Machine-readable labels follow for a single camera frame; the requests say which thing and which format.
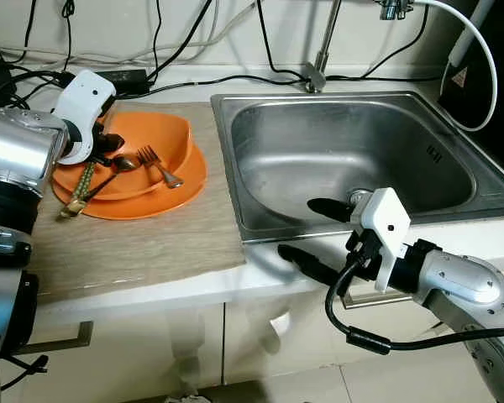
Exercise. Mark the black power adapter brick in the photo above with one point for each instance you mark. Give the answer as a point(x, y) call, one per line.
point(126, 81)

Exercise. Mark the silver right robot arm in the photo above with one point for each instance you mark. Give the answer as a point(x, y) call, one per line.
point(462, 281)

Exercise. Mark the metal faucet pipe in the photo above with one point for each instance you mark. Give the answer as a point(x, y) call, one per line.
point(317, 75)

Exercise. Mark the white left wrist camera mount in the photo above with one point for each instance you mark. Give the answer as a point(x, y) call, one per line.
point(84, 96)

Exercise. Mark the metal fork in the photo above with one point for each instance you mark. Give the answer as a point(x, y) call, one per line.
point(170, 178)

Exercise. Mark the metal spoon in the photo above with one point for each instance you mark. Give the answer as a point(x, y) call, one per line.
point(126, 163)

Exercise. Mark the metal water valve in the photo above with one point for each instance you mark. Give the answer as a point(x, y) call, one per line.
point(395, 8)

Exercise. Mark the orange plastic bowl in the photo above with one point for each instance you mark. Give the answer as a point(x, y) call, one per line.
point(164, 134)

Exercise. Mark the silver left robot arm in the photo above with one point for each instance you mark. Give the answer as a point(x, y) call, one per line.
point(21, 147)

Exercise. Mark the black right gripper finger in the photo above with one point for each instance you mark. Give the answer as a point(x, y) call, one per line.
point(311, 260)
point(332, 209)

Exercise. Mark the beige woodgrain counter mat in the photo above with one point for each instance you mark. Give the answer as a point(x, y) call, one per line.
point(151, 252)

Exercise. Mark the orange plastic plate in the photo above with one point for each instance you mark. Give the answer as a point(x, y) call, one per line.
point(185, 189)

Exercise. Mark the metal sink drain strainer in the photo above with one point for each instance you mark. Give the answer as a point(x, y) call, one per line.
point(357, 196)

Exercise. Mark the patterned wooden chopstick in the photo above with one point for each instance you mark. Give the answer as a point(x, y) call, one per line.
point(77, 191)
point(82, 186)

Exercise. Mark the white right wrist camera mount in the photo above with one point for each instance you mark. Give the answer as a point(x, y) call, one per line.
point(386, 220)

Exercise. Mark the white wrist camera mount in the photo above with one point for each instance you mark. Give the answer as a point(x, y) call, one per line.
point(84, 96)
point(386, 220)

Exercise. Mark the stainless steel sink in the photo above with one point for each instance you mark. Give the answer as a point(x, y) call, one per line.
point(319, 143)

